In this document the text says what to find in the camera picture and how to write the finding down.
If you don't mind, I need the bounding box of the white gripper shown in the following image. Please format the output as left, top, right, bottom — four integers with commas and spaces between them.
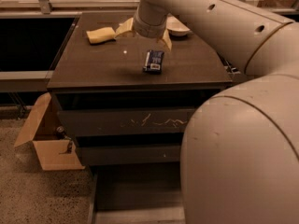
115, 13, 172, 50

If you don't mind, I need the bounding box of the blue rxbar blueberry bar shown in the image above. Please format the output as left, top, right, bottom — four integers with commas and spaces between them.
143, 49, 164, 74

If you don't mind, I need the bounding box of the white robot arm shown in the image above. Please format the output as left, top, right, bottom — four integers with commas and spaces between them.
133, 0, 299, 224

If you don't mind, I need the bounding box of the dark grey drawer cabinet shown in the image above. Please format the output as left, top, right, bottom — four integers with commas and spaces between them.
47, 10, 233, 170

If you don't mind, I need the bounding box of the grey top drawer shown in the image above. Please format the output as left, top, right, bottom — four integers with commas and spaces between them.
54, 89, 219, 138

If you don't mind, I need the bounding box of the grey middle drawer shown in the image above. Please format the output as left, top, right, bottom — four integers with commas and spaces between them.
76, 133, 183, 166

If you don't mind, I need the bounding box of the grey open bottom drawer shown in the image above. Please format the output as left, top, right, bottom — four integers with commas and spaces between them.
87, 162, 185, 224

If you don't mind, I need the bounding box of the white bowl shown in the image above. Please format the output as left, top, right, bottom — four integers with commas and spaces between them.
166, 17, 191, 36

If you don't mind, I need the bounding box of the yellow sponge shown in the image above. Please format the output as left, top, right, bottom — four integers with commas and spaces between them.
86, 27, 115, 44

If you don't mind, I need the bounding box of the dark object in box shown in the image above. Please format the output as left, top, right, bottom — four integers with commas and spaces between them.
56, 126, 73, 154

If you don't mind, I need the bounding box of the open cardboard box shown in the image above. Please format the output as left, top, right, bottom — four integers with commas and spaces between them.
14, 92, 84, 171

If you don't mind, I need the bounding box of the black cable with plug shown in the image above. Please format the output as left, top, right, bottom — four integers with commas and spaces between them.
221, 58, 244, 77

